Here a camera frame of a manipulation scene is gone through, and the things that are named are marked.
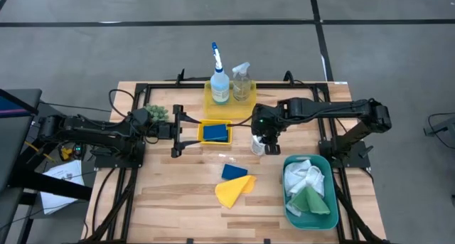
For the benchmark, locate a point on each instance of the white lotion bottle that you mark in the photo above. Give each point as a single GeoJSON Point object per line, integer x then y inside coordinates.
{"type": "Point", "coordinates": [256, 148]}

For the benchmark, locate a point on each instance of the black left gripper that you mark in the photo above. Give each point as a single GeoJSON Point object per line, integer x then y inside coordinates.
{"type": "Point", "coordinates": [165, 131]}

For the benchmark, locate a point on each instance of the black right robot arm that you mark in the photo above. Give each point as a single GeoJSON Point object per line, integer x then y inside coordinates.
{"type": "Point", "coordinates": [330, 109]}

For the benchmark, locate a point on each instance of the monitor with blue screen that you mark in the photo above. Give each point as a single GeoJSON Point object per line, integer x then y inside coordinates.
{"type": "Point", "coordinates": [14, 107]}

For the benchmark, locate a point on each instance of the green cloth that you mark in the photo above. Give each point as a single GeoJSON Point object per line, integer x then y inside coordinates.
{"type": "Point", "coordinates": [311, 203]}

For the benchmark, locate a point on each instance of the clear plastic spray bottle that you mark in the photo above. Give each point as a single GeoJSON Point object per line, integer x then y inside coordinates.
{"type": "Point", "coordinates": [242, 89]}

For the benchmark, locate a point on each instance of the potted green succulent plant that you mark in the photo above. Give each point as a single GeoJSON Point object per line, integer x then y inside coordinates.
{"type": "Point", "coordinates": [158, 111]}

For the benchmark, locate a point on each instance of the large translucent yellow bin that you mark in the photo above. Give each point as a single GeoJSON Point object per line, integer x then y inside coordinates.
{"type": "Point", "coordinates": [231, 110]}

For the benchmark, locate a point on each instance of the teal plastic tub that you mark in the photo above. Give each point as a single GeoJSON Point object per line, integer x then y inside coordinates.
{"type": "Point", "coordinates": [313, 222]}

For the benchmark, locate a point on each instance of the grey equipment base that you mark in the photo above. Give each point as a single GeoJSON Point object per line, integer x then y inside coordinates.
{"type": "Point", "coordinates": [440, 126]}

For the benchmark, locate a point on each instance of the yellow connector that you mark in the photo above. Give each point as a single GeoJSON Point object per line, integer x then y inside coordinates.
{"type": "Point", "coordinates": [66, 154]}

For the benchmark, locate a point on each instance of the black box with green light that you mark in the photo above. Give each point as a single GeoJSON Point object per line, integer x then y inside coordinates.
{"type": "Point", "coordinates": [77, 152]}

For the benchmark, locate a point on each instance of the blue liquid spray bottle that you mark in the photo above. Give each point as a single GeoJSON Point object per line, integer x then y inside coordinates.
{"type": "Point", "coordinates": [220, 87]}

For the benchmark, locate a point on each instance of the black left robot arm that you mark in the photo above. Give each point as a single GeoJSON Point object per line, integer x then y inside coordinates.
{"type": "Point", "coordinates": [99, 130]}

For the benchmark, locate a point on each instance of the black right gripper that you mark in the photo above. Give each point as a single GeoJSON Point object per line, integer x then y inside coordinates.
{"type": "Point", "coordinates": [266, 123]}

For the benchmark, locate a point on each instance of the yellow cloth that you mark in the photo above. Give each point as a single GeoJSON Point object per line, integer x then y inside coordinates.
{"type": "Point", "coordinates": [231, 192]}

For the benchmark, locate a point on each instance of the black side desk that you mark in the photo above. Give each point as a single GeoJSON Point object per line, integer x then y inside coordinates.
{"type": "Point", "coordinates": [14, 148]}

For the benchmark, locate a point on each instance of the small slotted yellow basket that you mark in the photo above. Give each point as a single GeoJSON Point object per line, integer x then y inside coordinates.
{"type": "Point", "coordinates": [199, 132]}

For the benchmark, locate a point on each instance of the white paper sheets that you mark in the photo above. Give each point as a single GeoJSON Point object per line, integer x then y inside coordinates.
{"type": "Point", "coordinates": [60, 169]}

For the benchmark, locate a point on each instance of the white cloth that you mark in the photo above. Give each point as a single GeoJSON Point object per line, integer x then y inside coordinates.
{"type": "Point", "coordinates": [300, 174]}

